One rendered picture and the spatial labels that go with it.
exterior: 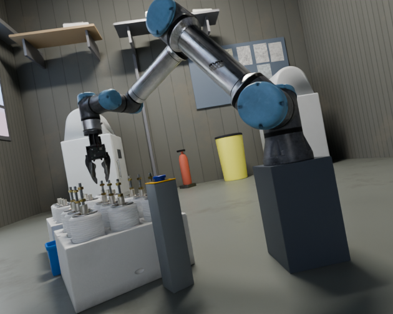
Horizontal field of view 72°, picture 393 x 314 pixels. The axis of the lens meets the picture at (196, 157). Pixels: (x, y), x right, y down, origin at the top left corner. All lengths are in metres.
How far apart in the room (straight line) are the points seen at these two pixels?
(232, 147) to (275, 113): 2.92
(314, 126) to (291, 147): 2.96
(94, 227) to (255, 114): 0.57
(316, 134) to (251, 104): 3.11
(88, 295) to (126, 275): 0.11
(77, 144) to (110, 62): 1.50
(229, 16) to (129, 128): 2.34
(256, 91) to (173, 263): 0.52
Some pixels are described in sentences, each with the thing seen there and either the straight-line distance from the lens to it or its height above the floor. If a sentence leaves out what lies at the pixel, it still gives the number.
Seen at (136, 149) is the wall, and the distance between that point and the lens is 4.14.
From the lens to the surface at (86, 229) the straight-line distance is 0.89.
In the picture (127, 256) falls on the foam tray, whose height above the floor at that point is 0.10.
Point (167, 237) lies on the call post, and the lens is 0.79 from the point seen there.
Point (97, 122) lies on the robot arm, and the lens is 1.15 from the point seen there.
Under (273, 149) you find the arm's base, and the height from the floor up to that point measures 0.35.
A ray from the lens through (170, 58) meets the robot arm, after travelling 1.06.
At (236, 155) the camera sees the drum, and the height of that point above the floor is 0.32.
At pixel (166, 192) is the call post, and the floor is 0.28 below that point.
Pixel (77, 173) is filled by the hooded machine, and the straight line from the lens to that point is 3.55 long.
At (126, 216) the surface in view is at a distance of 0.91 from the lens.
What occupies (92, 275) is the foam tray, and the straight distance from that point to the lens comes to 0.88.
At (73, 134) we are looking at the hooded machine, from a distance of 3.62.
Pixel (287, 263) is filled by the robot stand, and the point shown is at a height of 0.03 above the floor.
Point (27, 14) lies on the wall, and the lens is 5.14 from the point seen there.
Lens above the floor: 0.36
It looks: 1 degrees up
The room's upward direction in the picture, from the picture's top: 10 degrees counter-clockwise
